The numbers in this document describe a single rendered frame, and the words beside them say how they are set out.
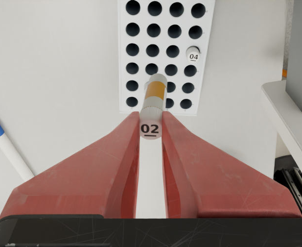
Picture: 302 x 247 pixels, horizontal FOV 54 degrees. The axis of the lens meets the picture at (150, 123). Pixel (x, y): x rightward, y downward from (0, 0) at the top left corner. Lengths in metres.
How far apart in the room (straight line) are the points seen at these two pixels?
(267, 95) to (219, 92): 0.09
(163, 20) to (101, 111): 0.15
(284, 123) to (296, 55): 0.05
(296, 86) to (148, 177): 0.25
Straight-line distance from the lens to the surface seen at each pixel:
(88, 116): 0.38
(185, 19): 0.28
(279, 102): 0.27
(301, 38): 0.24
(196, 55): 0.28
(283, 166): 1.20
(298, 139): 0.23
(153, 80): 0.16
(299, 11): 0.25
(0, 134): 0.41
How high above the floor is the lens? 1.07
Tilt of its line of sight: 55 degrees down
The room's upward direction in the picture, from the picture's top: 180 degrees clockwise
